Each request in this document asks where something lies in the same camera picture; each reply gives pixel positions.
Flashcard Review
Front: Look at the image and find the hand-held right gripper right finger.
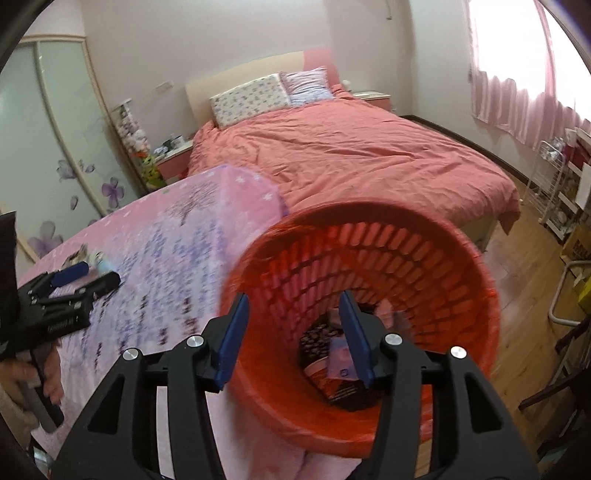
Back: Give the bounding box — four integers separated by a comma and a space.
340, 291, 539, 480

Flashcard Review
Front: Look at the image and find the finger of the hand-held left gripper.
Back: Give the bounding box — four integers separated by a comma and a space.
50, 261, 90, 287
76, 271, 122, 302

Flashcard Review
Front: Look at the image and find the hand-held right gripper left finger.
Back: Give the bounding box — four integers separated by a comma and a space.
51, 292, 252, 480

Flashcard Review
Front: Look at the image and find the orange plastic basket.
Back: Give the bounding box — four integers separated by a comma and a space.
217, 199, 502, 460

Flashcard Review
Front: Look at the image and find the person's left forearm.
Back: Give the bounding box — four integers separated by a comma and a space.
0, 383, 40, 445

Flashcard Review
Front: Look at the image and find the person's left hand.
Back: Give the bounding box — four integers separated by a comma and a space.
0, 343, 64, 407

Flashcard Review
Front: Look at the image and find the pink wrapper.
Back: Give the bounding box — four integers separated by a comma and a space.
328, 339, 366, 382

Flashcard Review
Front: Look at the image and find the pink printed tablecloth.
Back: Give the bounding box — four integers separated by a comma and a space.
14, 163, 370, 480

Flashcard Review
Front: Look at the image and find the frosted glass floral wardrobe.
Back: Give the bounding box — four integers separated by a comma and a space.
0, 37, 140, 260

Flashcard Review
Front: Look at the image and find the pink nightstand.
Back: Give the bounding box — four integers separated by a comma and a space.
353, 89, 393, 112
154, 138, 195, 186

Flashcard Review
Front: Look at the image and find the shelf with plush toys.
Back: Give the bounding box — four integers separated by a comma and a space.
110, 99, 160, 191

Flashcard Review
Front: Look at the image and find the bed with coral duvet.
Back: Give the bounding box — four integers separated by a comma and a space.
185, 85, 523, 253

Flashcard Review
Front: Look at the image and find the dark wooden chair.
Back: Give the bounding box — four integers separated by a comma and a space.
518, 318, 591, 445

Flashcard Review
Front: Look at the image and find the white floral pillow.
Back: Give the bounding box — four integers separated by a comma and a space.
209, 73, 291, 130

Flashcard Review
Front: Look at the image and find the beige and pink headboard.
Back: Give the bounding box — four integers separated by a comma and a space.
184, 46, 343, 128

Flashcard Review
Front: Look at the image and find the cardboard box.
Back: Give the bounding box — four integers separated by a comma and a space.
560, 220, 591, 265

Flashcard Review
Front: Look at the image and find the pink checkered pillow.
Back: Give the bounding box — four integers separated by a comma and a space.
279, 66, 334, 106

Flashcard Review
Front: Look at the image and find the cluttered white storage cart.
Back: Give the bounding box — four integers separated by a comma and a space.
545, 124, 591, 244

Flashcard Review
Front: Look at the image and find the pink curtain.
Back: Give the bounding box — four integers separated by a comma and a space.
464, 0, 591, 149

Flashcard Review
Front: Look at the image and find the white metal chair frame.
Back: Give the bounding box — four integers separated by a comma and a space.
549, 262, 591, 320

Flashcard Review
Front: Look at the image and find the white wire rack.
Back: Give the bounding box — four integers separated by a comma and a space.
523, 138, 567, 223

